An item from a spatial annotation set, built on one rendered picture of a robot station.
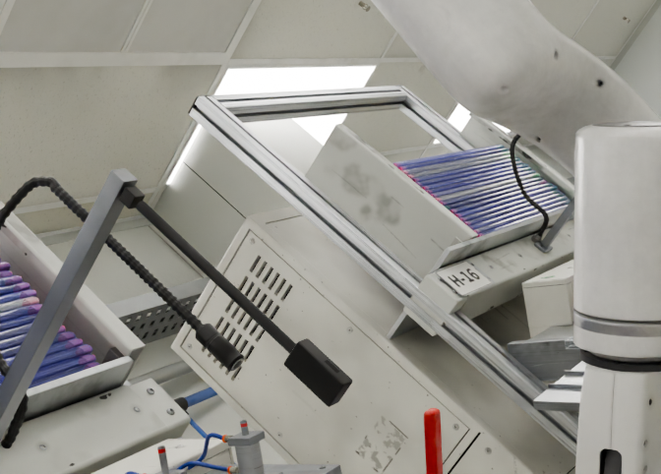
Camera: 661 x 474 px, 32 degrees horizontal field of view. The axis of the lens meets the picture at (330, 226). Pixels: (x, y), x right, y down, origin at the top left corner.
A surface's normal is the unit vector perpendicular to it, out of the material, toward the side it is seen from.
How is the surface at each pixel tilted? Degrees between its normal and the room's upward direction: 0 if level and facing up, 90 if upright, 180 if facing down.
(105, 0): 180
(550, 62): 156
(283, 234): 90
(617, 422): 89
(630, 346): 101
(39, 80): 180
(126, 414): 90
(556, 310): 90
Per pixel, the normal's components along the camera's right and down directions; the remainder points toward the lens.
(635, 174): -0.28, 0.14
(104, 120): 0.71, 0.62
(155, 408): 0.48, -0.77
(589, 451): -0.61, 0.07
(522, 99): 0.40, 0.82
